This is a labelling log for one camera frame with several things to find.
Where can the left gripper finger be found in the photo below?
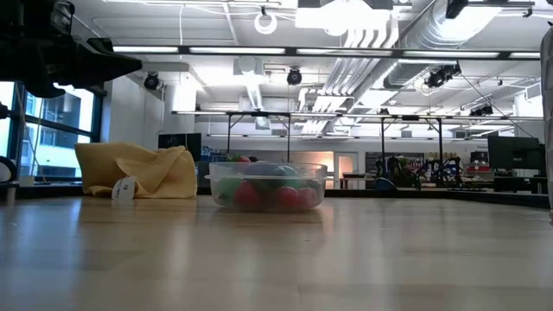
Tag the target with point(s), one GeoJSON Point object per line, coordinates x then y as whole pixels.
{"type": "Point", "coordinates": [112, 67]}
{"type": "Point", "coordinates": [100, 42]}

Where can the yellow cloth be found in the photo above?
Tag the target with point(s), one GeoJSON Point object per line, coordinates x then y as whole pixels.
{"type": "Point", "coordinates": [164, 173]}

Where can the red toy strawberry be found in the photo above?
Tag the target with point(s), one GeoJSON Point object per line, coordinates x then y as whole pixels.
{"type": "Point", "coordinates": [239, 159]}
{"type": "Point", "coordinates": [246, 195]}
{"type": "Point", "coordinates": [308, 196]}

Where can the purple toy eggplant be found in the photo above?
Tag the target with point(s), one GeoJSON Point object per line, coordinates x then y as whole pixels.
{"type": "Point", "coordinates": [264, 169]}

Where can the red toy cherry tomato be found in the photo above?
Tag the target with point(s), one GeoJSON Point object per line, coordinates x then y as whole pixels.
{"type": "Point", "coordinates": [286, 197]}

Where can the clear plastic tupperware container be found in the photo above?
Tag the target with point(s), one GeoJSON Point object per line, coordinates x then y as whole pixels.
{"type": "Point", "coordinates": [319, 173]}

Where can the black ceiling spotlight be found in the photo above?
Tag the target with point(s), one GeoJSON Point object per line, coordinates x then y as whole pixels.
{"type": "Point", "coordinates": [151, 81]}
{"type": "Point", "coordinates": [294, 77]}

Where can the black framed window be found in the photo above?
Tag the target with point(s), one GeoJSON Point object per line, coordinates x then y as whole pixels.
{"type": "Point", "coordinates": [60, 125]}

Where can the black computer monitor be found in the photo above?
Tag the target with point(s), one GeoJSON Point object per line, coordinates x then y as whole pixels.
{"type": "Point", "coordinates": [516, 153]}
{"type": "Point", "coordinates": [179, 142]}

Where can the black ceiling device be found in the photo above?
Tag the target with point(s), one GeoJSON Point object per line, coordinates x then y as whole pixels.
{"type": "Point", "coordinates": [440, 75]}

